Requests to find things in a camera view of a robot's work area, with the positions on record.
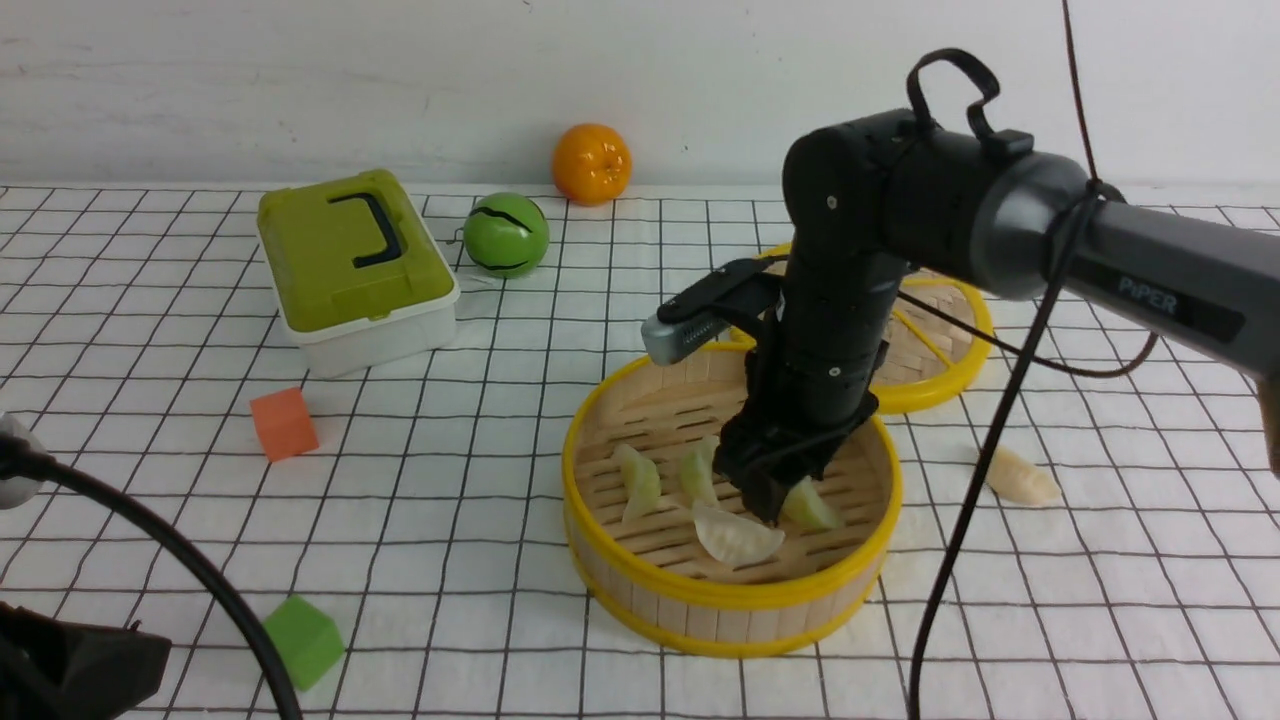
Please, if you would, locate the bamboo steamer tray yellow rim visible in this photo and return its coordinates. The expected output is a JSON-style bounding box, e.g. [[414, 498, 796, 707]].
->
[[561, 343, 902, 659]]

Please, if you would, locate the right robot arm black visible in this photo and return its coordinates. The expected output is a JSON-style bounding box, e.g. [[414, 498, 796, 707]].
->
[[714, 49, 1279, 524]]

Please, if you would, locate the woven bamboo steamer lid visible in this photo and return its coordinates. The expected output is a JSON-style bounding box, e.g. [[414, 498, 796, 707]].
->
[[728, 243, 996, 416]]

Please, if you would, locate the green dumpling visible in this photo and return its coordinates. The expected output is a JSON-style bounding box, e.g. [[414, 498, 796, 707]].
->
[[782, 477, 845, 532], [613, 443, 662, 523], [678, 436, 719, 509]]

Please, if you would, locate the orange toy tangerine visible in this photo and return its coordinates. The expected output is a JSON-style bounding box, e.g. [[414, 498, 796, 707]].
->
[[550, 123, 634, 206]]

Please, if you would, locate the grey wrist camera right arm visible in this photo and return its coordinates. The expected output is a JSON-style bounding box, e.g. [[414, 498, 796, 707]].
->
[[641, 255, 787, 366]]

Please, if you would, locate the white dumpling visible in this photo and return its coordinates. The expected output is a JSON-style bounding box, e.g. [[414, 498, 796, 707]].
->
[[691, 503, 786, 568], [986, 445, 1062, 507]]

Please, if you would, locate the green lid white storage box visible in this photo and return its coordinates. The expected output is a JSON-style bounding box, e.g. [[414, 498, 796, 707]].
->
[[257, 169, 460, 378]]

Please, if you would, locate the green toy watermelon ball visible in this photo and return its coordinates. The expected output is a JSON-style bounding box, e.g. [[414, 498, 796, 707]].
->
[[462, 192, 550, 278]]

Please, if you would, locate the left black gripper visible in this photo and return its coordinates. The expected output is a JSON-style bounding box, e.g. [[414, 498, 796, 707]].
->
[[1, 603, 173, 719]]

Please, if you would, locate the white grid-pattern tablecloth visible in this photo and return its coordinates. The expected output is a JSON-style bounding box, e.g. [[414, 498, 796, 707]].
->
[[0, 186, 1280, 720]]

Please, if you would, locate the orange foam cube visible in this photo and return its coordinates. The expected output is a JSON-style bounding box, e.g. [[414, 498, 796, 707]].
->
[[250, 387, 320, 462]]

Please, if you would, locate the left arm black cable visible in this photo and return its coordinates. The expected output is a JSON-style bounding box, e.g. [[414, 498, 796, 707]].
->
[[0, 450, 305, 720]]

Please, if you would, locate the green foam cube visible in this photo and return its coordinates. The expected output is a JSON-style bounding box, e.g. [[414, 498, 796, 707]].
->
[[262, 594, 346, 692]]

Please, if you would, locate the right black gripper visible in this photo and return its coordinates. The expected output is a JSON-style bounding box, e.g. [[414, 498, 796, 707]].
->
[[714, 252, 891, 527]]

